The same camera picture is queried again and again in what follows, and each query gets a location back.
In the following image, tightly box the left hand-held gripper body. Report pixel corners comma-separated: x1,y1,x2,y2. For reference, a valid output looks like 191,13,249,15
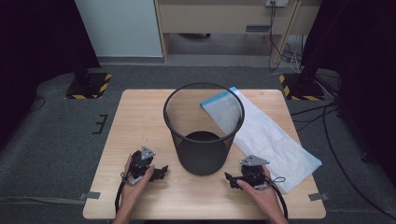
129,146,157,179

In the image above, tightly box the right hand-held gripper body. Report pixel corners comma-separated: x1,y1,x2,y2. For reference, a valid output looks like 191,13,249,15
239,154,272,189

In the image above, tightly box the white trash bag blue edge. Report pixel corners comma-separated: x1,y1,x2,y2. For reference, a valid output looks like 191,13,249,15
200,86,323,194

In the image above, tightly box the black mesh trash bin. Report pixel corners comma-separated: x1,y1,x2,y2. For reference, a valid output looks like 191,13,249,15
163,82,246,176

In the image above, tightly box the person's right hand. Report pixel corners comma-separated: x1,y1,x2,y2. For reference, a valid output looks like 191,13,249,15
236,166,286,218

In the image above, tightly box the person's left hand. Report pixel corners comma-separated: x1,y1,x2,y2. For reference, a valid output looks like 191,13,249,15
116,153,156,216

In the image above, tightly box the grey tape piece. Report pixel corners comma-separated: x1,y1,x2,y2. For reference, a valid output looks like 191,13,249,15
307,192,330,203
78,190,102,201

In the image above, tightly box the black stand with striped base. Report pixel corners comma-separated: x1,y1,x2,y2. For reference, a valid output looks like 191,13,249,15
278,68,326,102
64,62,113,101

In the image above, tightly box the white panel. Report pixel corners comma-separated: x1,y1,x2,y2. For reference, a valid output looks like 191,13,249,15
74,0,164,59

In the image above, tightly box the beige wooden desk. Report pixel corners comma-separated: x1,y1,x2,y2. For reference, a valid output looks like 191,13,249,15
153,0,323,64

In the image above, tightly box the black curtain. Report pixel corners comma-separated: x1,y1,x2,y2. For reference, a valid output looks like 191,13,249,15
300,0,396,188

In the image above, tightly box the white power strip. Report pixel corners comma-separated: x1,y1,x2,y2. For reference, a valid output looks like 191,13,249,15
264,0,290,7

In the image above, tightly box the right hand-held gripper black cable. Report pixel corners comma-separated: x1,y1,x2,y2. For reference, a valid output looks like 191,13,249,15
264,175,290,220

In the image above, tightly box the long black floor cable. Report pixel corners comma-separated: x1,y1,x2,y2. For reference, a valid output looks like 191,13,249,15
321,104,396,220

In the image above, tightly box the thin black floor cable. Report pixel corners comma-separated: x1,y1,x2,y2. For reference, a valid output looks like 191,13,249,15
29,96,47,113

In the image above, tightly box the white cable bundle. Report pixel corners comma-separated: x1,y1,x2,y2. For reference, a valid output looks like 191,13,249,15
281,35,305,74

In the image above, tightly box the black power cable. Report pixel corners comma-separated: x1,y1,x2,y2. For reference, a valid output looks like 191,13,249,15
267,1,283,72

